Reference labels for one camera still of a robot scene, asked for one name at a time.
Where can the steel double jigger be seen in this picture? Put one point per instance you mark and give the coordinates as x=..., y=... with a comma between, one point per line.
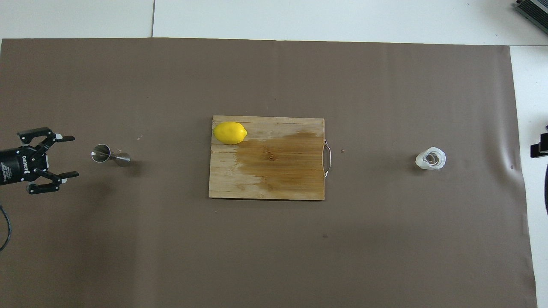
x=101, y=153

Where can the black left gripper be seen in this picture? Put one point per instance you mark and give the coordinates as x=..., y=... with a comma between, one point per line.
x=23, y=164

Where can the wooden cutting board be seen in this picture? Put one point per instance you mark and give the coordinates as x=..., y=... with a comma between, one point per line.
x=278, y=179

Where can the black ribbed metal box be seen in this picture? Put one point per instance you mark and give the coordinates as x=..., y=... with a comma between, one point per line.
x=535, y=10

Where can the clear plastic cup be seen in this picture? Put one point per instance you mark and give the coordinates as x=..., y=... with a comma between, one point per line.
x=430, y=159

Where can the yellow lemon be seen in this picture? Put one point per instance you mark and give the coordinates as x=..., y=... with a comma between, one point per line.
x=230, y=133

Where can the brown paper table mat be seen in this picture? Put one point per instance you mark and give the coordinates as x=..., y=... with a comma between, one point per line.
x=274, y=256

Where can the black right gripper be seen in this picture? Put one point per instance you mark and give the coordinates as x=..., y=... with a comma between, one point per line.
x=546, y=190

